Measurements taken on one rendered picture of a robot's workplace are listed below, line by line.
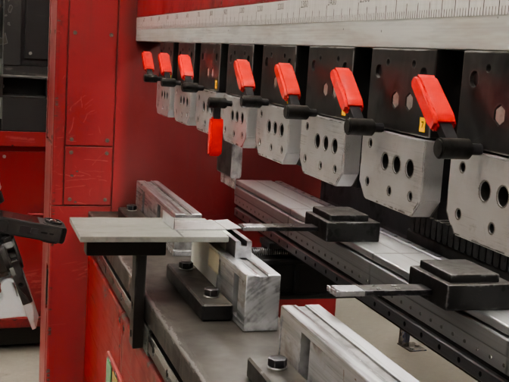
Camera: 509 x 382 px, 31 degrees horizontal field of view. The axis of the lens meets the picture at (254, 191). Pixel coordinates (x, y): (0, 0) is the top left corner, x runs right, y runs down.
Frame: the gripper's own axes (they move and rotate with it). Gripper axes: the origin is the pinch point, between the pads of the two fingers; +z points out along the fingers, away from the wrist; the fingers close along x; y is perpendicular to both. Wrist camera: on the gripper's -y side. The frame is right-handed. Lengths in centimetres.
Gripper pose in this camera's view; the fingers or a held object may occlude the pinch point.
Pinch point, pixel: (35, 318)
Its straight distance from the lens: 144.1
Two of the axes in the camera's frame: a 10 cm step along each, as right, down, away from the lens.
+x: 2.9, 1.6, -9.4
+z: 2.7, 9.3, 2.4
